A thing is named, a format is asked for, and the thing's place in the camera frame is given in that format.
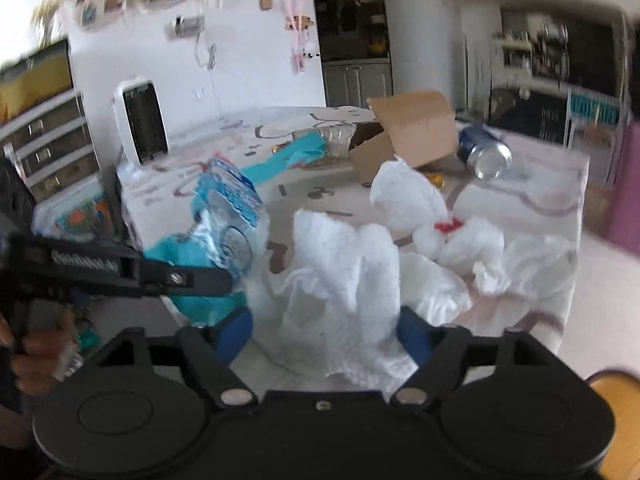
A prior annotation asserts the flat white tissue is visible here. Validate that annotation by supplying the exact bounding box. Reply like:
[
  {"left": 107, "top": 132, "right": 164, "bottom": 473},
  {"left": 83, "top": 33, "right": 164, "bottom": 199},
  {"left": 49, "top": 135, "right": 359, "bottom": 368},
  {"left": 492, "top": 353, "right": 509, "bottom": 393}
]
[{"left": 472, "top": 232, "right": 577, "bottom": 297}]

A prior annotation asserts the teal plastic strip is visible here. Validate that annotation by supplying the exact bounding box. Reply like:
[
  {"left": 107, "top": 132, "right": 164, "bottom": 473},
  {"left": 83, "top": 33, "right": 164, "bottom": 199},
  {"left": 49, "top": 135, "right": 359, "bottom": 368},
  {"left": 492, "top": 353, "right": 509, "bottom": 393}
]
[{"left": 249, "top": 132, "right": 329, "bottom": 187}]

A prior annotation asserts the brown cardboard box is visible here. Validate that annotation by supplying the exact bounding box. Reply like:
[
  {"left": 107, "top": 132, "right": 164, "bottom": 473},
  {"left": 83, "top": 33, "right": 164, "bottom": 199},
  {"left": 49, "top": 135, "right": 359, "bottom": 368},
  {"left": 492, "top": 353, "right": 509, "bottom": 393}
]
[{"left": 349, "top": 91, "right": 461, "bottom": 182}]

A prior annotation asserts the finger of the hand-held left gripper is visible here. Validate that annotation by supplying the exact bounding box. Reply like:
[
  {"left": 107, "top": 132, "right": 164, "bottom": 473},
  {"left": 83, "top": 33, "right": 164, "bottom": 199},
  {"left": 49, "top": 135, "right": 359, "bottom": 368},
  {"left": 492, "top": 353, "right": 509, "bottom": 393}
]
[{"left": 144, "top": 259, "right": 235, "bottom": 300}]

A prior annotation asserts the white tissue with red mark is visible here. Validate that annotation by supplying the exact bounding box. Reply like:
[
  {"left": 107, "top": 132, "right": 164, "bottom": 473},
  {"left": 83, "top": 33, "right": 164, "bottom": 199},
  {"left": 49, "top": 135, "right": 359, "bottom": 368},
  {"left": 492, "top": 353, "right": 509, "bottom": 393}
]
[{"left": 412, "top": 215, "right": 506, "bottom": 279}]

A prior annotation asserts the blue white plastic wrapper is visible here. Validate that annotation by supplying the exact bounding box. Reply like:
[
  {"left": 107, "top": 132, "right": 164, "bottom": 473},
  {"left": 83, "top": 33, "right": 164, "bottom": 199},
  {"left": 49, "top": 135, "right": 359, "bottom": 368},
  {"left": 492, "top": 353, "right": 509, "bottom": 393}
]
[{"left": 190, "top": 156, "right": 272, "bottom": 282}]

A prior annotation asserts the grey drawer unit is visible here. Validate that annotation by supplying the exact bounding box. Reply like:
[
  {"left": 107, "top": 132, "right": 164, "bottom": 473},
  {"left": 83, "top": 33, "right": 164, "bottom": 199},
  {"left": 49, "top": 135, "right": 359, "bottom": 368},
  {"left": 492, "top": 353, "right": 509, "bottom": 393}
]
[{"left": 0, "top": 92, "right": 102, "bottom": 202}]

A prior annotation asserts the clear glass cup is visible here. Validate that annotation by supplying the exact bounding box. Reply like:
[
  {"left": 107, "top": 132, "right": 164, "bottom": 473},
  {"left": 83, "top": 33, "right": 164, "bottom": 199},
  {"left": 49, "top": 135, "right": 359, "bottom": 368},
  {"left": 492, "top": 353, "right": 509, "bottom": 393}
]
[{"left": 292, "top": 122, "right": 359, "bottom": 157}]

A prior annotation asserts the blue drink can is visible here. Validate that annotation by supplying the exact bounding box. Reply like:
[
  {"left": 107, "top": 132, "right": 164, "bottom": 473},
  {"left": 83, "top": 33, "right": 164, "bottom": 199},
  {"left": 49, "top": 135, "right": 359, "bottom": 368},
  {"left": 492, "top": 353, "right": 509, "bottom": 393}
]
[{"left": 457, "top": 126, "right": 514, "bottom": 181}]

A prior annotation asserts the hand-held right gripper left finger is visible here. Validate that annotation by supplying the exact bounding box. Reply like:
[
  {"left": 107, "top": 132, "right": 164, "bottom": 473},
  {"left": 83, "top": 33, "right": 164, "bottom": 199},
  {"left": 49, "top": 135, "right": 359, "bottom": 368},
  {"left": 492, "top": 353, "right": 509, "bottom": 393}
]
[{"left": 95, "top": 306, "right": 260, "bottom": 412}]

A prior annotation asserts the white electric heater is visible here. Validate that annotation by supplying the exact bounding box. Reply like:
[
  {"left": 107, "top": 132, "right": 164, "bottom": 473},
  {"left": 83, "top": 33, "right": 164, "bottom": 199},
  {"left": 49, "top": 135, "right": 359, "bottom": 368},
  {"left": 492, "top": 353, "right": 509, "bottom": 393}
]
[{"left": 112, "top": 76, "right": 170, "bottom": 167}]

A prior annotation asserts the white kitchen cabinet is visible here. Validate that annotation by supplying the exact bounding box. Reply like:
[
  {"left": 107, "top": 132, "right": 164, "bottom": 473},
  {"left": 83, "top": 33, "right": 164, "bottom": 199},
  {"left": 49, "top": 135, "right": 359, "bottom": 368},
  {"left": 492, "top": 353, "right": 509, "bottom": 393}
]
[{"left": 322, "top": 57, "right": 394, "bottom": 109}]

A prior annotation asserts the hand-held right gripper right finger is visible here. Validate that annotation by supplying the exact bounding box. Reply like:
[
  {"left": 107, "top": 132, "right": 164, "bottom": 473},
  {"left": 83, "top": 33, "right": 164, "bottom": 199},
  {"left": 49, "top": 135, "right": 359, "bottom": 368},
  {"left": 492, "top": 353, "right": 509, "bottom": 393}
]
[{"left": 389, "top": 306, "right": 552, "bottom": 409}]

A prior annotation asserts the crumpled white tissue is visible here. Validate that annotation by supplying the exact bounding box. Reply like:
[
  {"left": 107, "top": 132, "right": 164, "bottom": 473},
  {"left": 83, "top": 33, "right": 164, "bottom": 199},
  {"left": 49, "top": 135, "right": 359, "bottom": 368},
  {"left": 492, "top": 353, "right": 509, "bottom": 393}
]
[{"left": 370, "top": 157, "right": 451, "bottom": 242}]

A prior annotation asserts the pink hanging wall decoration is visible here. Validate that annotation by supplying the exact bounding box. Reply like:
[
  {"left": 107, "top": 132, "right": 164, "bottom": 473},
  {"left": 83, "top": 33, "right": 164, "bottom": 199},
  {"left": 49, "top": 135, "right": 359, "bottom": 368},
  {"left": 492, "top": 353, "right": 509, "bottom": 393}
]
[{"left": 279, "top": 0, "right": 314, "bottom": 74}]

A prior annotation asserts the colourful toy packet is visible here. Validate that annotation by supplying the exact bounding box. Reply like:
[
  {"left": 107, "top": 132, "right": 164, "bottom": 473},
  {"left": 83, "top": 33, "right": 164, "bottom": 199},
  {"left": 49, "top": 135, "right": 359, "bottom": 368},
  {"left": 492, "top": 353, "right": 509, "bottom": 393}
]
[{"left": 32, "top": 175, "right": 122, "bottom": 242}]

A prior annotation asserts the brown rimmed trash bin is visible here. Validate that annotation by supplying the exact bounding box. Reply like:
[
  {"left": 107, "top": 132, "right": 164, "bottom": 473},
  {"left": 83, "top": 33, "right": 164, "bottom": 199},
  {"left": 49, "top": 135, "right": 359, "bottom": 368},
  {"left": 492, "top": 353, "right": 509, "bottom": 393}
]
[{"left": 586, "top": 369, "right": 640, "bottom": 480}]

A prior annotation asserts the teal plastic bag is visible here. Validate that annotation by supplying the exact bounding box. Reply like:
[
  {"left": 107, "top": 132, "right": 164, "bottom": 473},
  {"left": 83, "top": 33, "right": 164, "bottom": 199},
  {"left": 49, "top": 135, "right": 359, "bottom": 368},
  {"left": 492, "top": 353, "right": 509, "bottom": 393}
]
[{"left": 144, "top": 232, "right": 249, "bottom": 327}]

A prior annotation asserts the dark wall shelf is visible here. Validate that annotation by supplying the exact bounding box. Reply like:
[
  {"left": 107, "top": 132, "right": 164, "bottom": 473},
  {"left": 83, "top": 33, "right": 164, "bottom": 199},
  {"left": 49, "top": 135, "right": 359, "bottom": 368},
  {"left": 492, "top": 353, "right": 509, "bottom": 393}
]
[{"left": 492, "top": 9, "right": 627, "bottom": 112}]

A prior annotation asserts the person's left hand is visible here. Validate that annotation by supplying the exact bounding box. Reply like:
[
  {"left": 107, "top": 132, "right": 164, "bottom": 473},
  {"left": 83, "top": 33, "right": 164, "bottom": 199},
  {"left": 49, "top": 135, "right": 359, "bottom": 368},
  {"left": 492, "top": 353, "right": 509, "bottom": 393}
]
[{"left": 0, "top": 305, "right": 85, "bottom": 397}]

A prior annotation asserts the white wall power strip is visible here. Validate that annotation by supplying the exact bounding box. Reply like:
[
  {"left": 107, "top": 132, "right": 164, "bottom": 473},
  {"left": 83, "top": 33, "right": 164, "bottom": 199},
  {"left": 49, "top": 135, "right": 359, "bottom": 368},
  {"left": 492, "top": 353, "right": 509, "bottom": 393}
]
[{"left": 167, "top": 15, "right": 206, "bottom": 39}]

